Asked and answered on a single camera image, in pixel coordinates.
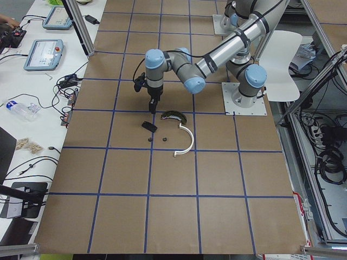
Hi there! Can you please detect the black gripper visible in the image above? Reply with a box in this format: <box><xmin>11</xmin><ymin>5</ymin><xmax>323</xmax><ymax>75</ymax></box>
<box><xmin>147</xmin><ymin>86</ymin><xmax>163</xmax><ymax>114</ymax></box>

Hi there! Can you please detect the olive green brake shoe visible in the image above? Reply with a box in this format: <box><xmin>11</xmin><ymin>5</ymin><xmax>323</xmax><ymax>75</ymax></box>
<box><xmin>160</xmin><ymin>110</ymin><xmax>187</xmax><ymax>125</ymax></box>

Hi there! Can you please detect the black brake pad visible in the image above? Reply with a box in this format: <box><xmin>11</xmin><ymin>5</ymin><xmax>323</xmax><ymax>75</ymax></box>
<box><xmin>142</xmin><ymin>121</ymin><xmax>158</xmax><ymax>133</ymax></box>

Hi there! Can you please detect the white curved plastic piece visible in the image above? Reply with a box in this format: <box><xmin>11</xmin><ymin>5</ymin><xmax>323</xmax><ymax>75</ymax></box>
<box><xmin>173</xmin><ymin>123</ymin><xmax>195</xmax><ymax>157</ymax></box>

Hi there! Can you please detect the black usb hub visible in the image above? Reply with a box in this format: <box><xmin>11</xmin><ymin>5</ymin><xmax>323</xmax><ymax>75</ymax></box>
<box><xmin>59</xmin><ymin>74</ymin><xmax>83</xmax><ymax>89</ymax></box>

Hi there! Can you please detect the black power adapter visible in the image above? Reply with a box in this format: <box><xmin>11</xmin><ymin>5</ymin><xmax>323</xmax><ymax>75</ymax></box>
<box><xmin>85</xmin><ymin>15</ymin><xmax>100</xmax><ymax>24</ymax></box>

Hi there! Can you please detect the near blue teach pendant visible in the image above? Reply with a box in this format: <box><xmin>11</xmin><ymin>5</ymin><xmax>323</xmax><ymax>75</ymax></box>
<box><xmin>23</xmin><ymin>39</ymin><xmax>64</xmax><ymax>71</ymax></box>

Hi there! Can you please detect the blue teach pendant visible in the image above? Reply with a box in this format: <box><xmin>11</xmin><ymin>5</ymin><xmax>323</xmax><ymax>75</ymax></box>
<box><xmin>23</xmin><ymin>39</ymin><xmax>64</xmax><ymax>71</ymax></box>
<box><xmin>42</xmin><ymin>6</ymin><xmax>72</xmax><ymax>30</ymax></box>

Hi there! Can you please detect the clear plastic water bottle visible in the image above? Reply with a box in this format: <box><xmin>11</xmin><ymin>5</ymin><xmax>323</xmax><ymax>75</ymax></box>
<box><xmin>6</xmin><ymin>100</ymin><xmax>37</xmax><ymax>121</ymax></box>

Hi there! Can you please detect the far blue teach pendant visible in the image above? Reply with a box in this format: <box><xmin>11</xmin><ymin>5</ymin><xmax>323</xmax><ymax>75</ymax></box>
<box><xmin>42</xmin><ymin>6</ymin><xmax>72</xmax><ymax>30</ymax></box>

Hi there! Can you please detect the bag of small parts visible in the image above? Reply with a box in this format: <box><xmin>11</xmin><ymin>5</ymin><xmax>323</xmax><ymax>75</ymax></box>
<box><xmin>15</xmin><ymin>138</ymin><xmax>43</xmax><ymax>154</ymax></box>

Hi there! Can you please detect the white plastic chair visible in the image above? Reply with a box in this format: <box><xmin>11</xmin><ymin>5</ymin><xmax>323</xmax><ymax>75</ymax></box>
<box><xmin>259</xmin><ymin>30</ymin><xmax>303</xmax><ymax>102</ymax></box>

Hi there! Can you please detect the grey box device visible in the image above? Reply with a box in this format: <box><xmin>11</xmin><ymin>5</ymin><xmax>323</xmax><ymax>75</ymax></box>
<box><xmin>1</xmin><ymin>182</ymin><xmax>48</xmax><ymax>219</ymax></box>

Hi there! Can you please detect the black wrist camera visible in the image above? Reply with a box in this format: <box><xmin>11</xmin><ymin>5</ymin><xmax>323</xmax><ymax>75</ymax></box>
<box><xmin>134</xmin><ymin>73</ymin><xmax>146</xmax><ymax>93</ymax></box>

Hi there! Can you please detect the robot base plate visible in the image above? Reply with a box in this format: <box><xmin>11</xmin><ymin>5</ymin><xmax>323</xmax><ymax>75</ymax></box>
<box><xmin>222</xmin><ymin>82</ymin><xmax>267</xmax><ymax>116</ymax></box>
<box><xmin>213</xmin><ymin>15</ymin><xmax>236</xmax><ymax>36</ymax></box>

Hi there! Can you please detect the aluminium frame post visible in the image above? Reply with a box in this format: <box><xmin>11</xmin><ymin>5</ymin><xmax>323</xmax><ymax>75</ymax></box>
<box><xmin>62</xmin><ymin>0</ymin><xmax>95</xmax><ymax>57</ymax></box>

